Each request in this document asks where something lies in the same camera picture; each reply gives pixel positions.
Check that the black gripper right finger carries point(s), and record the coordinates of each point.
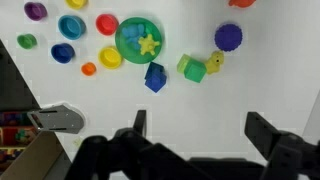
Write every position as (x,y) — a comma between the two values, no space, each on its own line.
(286,150)

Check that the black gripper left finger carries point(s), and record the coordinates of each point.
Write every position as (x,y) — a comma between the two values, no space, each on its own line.
(100,156)

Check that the orange toy object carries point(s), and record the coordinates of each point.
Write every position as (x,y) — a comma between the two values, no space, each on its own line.
(241,2)

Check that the green plastic bowl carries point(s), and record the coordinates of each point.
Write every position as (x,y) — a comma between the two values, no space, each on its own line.
(130,55)

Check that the pale yellow tape piece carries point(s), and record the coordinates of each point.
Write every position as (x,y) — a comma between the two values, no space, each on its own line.
(77,142)

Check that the grey metal mounting plate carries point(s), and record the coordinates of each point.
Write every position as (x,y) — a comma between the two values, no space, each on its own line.
(58,118)

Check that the brown cardboard box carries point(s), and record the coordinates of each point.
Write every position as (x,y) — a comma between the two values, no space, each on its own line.
(36,156)

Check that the small orange plastic cup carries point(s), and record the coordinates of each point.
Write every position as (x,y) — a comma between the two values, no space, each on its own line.
(88,68)

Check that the bright blue cube block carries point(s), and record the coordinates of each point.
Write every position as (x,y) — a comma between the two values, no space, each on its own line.
(156,83)

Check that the yellow plastic cup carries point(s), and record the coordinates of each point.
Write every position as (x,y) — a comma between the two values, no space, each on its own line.
(76,3)
(110,57)

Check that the dark blue cube block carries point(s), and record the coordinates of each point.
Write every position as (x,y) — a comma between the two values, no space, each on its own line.
(153,68)

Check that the dark blue plastic cup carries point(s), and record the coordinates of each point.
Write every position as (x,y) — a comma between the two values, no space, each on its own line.
(62,52)

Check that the yellow toy block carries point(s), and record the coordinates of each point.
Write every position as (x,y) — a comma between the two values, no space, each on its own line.
(214,62)

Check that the yellow gear toy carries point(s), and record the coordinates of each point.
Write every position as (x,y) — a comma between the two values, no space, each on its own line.
(149,44)

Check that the light green cube block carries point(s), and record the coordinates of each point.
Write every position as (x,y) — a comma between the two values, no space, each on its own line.
(182,63)

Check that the purple bumpy ball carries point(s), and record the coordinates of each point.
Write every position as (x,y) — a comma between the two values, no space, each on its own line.
(228,37)

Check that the light blue toy piece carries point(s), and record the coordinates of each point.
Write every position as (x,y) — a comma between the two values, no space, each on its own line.
(132,33)

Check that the red plastic cup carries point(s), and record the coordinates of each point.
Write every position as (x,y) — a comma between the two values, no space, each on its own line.
(106,24)

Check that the light blue plastic cup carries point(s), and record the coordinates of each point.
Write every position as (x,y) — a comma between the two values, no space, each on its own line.
(71,26)

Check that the small green plastic cup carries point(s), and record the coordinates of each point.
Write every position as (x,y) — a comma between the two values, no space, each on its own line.
(26,40)

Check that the purple plastic cup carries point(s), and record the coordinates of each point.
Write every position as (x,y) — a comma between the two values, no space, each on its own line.
(35,10)

